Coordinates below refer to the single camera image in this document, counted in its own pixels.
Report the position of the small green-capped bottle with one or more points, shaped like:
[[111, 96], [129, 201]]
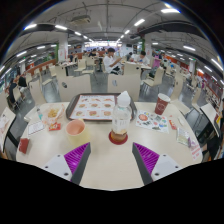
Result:
[[39, 114]]

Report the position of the ceiling strip lights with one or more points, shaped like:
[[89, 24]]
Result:
[[30, 26]]

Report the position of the red carton box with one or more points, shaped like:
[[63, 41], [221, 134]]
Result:
[[24, 145]]

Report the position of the person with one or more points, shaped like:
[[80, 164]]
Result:
[[12, 91], [109, 63], [143, 59], [22, 80]]

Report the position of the far group of beige chairs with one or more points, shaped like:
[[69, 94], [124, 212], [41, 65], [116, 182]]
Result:
[[81, 65]]

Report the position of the red paper cup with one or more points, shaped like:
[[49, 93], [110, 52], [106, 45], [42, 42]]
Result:
[[162, 105]]

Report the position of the ceiling air conditioner unit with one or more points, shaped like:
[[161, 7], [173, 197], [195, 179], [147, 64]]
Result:
[[80, 20]]

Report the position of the dark tray with paper liner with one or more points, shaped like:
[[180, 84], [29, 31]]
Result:
[[93, 108]]

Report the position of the white printed card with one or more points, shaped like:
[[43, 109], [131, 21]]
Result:
[[36, 127]]

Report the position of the small red sauce packet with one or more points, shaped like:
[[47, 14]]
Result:
[[55, 126]]

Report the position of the red snack wrapper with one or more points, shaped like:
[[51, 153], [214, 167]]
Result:
[[172, 124]]

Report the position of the colourful printed flyer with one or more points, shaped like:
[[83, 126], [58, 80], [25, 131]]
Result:
[[151, 121]]

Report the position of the beige side table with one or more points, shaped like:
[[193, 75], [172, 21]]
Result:
[[211, 111], [6, 123]]

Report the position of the flat round red coaster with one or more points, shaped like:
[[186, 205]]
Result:
[[113, 141]]

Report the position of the white leaflet with red print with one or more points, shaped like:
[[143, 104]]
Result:
[[196, 150]]

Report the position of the beige chair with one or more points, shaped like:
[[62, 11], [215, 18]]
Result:
[[36, 93], [75, 87], [156, 78], [188, 103], [125, 86]]

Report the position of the clear plastic drink bottle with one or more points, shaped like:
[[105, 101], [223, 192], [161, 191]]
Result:
[[120, 120]]

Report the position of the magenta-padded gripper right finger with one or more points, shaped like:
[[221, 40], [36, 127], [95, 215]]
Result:
[[148, 158]]

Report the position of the yellow cup with pink inside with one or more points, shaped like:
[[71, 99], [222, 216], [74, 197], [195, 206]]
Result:
[[78, 131]]

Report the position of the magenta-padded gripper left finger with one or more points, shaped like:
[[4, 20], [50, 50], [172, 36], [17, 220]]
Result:
[[75, 158]]

